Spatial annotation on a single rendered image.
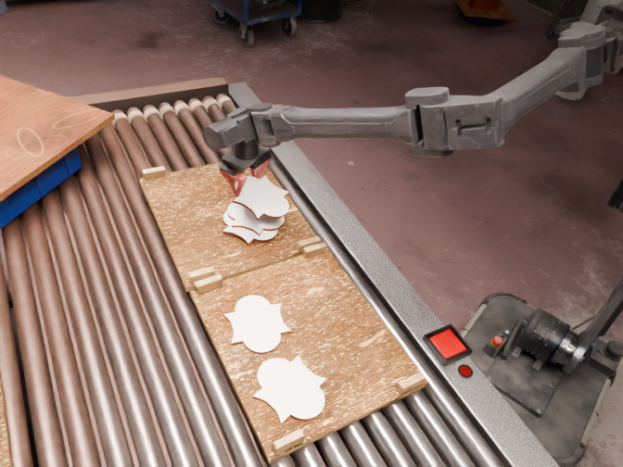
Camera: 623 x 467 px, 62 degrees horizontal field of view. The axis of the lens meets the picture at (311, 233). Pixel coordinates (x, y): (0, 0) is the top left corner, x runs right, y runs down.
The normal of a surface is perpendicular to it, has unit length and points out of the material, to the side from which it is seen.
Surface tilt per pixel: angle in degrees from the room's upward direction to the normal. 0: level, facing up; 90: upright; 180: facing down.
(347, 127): 88
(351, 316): 0
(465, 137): 84
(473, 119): 84
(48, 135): 0
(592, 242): 0
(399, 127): 88
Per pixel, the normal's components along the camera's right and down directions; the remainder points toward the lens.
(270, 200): 0.26, -0.62
